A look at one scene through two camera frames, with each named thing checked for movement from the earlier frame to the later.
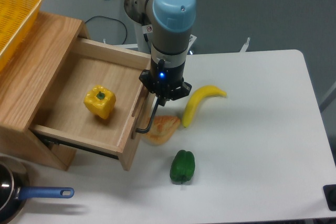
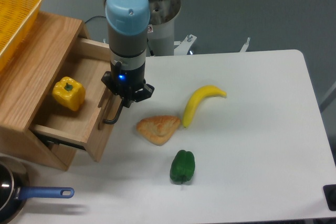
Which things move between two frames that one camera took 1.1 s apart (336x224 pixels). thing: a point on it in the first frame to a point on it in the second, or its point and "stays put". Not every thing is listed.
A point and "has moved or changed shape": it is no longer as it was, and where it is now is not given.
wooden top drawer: (97, 100) has moved or changed shape
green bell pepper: (182, 167) stays put
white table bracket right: (245, 45) stays put
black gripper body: (166, 78) to (127, 83)
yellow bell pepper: (101, 101) to (69, 93)
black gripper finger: (146, 78) to (107, 80)
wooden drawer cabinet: (27, 81) stays put
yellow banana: (196, 98) stays put
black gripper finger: (182, 91) to (144, 93)
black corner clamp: (329, 192) stays put
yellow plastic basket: (19, 8) stays put
